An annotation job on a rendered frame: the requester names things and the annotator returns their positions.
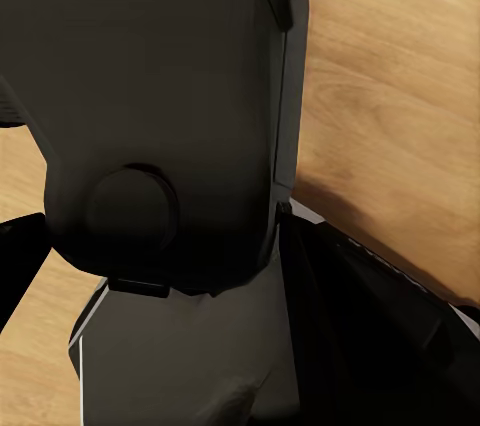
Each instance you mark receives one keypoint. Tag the digital camera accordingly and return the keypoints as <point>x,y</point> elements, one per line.
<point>170,129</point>

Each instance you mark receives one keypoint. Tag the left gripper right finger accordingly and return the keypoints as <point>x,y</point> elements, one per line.
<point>356,364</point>

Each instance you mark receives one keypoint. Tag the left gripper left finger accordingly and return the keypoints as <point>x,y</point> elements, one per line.
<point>23,248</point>

